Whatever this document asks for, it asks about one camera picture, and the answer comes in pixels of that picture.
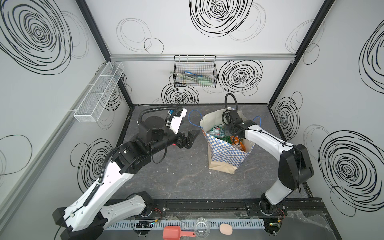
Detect green snack packet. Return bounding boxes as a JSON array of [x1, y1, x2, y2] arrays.
[[224, 132, 235, 144]]

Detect teal Fox's candy bag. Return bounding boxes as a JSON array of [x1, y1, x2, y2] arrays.
[[207, 124, 230, 140]]

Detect checkered paper bag blue handles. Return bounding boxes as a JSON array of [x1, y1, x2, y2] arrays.
[[197, 109, 255, 174]]

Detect orange snack packet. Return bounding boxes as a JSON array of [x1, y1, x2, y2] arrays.
[[231, 136, 246, 152]]

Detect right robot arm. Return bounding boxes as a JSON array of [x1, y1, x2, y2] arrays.
[[222, 93, 314, 216]]

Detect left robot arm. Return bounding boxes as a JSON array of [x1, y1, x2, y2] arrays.
[[53, 106, 200, 240]]

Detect pink plastic scoop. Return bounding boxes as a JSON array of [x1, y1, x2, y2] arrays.
[[163, 226, 196, 240]]

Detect pink oval sponge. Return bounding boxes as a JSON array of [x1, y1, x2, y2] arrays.
[[219, 224, 233, 236]]

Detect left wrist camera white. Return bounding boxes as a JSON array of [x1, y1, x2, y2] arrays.
[[166, 108, 187, 134]]

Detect items in wire basket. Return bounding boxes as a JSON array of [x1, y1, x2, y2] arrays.
[[170, 71, 214, 87]]

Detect black wire wall basket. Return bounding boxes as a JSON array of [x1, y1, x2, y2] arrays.
[[172, 55, 218, 88]]

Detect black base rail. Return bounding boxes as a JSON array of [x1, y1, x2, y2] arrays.
[[148, 198, 329, 219]]

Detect grey slotted cable duct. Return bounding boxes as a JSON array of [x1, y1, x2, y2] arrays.
[[107, 219, 265, 231]]

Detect clear acrylic wall shelf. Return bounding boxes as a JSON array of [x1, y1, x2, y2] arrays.
[[74, 62, 124, 123]]

